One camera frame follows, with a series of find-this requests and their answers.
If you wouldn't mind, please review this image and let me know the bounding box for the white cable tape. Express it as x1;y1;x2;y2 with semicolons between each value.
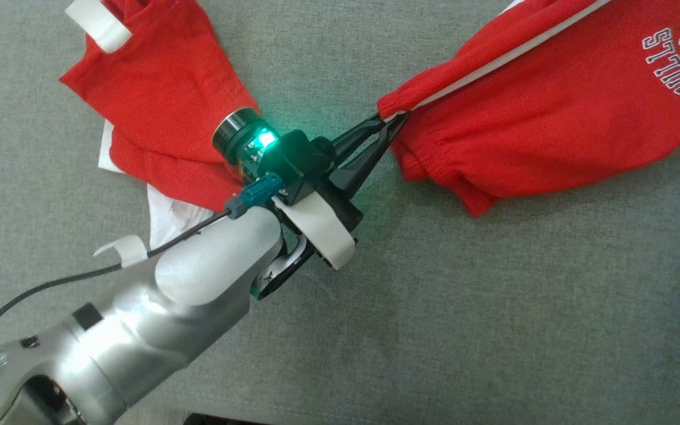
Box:
93;235;149;270

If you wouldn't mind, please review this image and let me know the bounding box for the red and white jersey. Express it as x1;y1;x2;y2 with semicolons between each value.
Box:
59;0;680;252

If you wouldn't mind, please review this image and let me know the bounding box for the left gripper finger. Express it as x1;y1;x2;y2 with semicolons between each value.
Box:
331;114;385;164
331;113;410;199

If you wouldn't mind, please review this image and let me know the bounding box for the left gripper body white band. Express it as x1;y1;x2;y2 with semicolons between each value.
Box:
251;170;365;300

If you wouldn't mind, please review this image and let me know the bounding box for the large grey sofa seat cushion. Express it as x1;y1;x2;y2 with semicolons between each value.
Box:
0;0;680;425

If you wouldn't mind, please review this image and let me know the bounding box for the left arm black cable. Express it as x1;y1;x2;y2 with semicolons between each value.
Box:
0;172;285;358

